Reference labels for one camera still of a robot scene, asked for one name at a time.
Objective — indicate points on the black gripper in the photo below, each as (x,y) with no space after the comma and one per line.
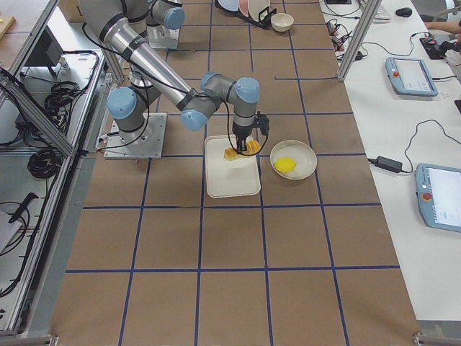
(241,138)

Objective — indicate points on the orange striped bread loaf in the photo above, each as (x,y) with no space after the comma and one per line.
(230,154)

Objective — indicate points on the blue plate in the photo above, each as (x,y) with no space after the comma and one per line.
(230,5)

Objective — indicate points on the cream plate in rack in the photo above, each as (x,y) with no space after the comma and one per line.
(258,9)

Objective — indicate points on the pink plate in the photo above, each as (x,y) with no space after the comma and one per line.
(243,7)

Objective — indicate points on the white rectangular tray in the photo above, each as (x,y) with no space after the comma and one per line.
(225,178)

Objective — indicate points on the yellow lemon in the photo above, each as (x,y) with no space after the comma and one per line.
(285,164)

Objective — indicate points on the shallow cream bowl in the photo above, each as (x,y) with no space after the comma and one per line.
(304,156)

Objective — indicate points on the black dish rack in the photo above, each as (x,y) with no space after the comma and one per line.
(264,20)

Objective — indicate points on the cream deep bowl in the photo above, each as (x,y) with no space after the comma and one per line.
(282,22)

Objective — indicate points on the black power adapter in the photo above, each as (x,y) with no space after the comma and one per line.
(390,165)

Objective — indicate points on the teach pendant tablet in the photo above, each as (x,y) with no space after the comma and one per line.
(410,77)
(438,196)

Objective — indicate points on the cardboard box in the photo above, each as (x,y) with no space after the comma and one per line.
(71,10)

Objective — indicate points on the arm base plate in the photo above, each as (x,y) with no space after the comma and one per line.
(161,38)
(145,143)

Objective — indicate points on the aluminium frame post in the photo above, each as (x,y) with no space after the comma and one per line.
(359,33)

